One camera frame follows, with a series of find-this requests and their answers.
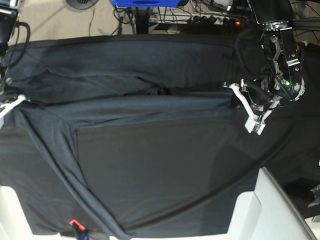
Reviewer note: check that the round grey floor base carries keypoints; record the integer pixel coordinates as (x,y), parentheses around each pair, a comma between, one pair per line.
(81,4)

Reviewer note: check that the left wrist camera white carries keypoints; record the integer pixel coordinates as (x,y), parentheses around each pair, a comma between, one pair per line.
(253,126)

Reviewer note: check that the white power strip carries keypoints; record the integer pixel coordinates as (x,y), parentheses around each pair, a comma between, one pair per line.
(185,18)

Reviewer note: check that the red black clamp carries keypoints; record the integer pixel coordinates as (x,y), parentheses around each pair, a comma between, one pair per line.
(300,48)

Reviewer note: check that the blue clamp bottom edge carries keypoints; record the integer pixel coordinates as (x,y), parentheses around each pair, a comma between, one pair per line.
(80,232)

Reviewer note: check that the black stand post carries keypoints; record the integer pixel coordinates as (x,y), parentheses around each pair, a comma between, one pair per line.
(142,16)

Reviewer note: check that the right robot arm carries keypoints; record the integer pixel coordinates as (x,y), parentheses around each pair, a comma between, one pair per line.
(9,24)

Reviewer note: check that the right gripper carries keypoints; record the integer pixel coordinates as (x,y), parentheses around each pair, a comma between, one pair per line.
(11,103)

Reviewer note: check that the black table cloth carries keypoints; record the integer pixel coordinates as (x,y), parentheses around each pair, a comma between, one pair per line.
(175,175)

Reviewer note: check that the dark grey T-shirt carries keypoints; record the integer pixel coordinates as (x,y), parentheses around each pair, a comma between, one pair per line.
(100,105)

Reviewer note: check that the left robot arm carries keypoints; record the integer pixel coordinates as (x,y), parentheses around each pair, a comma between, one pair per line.
(284,82)

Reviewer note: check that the blue box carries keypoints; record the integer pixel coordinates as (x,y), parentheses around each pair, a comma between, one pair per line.
(147,3)

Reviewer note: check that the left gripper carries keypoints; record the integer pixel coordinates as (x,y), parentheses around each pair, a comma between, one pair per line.
(258,103)

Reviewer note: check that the white chair right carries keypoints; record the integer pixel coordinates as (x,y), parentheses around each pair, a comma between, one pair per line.
(267,213)

